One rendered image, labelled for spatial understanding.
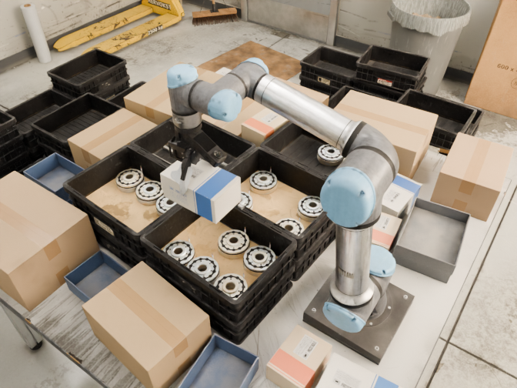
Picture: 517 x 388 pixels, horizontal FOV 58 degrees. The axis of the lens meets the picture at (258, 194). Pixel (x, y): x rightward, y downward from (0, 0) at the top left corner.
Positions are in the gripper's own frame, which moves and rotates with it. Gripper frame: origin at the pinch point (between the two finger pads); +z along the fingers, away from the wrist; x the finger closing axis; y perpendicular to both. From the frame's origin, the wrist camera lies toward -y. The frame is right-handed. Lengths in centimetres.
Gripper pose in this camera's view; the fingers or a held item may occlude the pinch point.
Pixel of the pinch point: (201, 182)
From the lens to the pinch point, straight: 137.6
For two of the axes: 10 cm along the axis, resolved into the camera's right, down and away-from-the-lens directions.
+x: -5.7, 5.6, -6.0
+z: 0.1, 7.3, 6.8
